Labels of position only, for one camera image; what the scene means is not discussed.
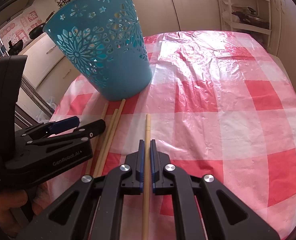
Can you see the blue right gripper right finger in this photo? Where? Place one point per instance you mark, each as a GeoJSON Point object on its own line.
{"type": "Point", "coordinates": [155, 169]}

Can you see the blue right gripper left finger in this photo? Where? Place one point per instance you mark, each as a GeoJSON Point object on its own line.
{"type": "Point", "coordinates": [140, 164]}

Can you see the wooden chopstick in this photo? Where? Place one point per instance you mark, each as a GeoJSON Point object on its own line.
{"type": "Point", "coordinates": [100, 161]}
{"type": "Point", "coordinates": [111, 136]}
{"type": "Point", "coordinates": [94, 142]}
{"type": "Point", "coordinates": [147, 180]}

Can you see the person's left hand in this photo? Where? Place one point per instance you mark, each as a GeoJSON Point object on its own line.
{"type": "Point", "coordinates": [14, 199]}

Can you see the pink checkered plastic tablecloth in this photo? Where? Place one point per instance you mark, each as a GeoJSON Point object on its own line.
{"type": "Point", "coordinates": [219, 105]}

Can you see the black wok on stove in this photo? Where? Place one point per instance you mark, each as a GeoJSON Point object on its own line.
{"type": "Point", "coordinates": [38, 30]}

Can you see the teal perforated plastic basket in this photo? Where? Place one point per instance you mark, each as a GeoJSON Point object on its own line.
{"type": "Point", "coordinates": [104, 42]}

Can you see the steel pot in cart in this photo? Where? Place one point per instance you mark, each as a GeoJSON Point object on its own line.
{"type": "Point", "coordinates": [250, 17]}

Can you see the white rolling storage cart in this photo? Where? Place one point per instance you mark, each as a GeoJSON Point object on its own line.
{"type": "Point", "coordinates": [232, 22]}

